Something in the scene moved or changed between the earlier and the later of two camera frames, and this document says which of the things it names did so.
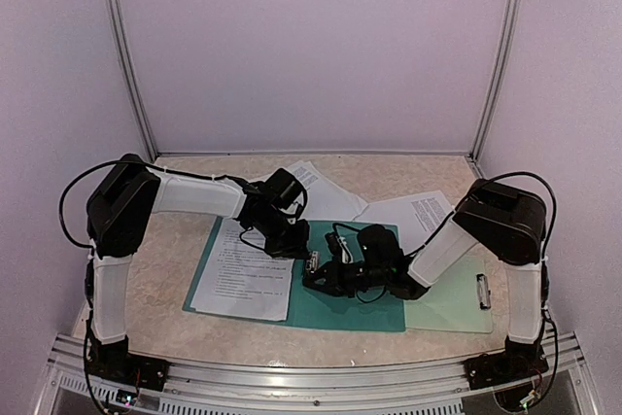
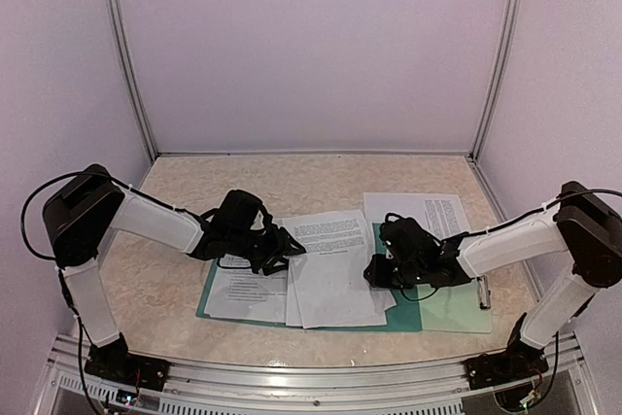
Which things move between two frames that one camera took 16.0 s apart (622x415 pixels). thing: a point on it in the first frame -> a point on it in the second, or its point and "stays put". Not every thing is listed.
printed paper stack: [326, 201] -> [327, 286]
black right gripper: [334, 282] -> [377, 280]
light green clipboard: [460, 300] stays put
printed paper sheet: [241, 278] stays put
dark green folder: [312, 306] -> [405, 317]
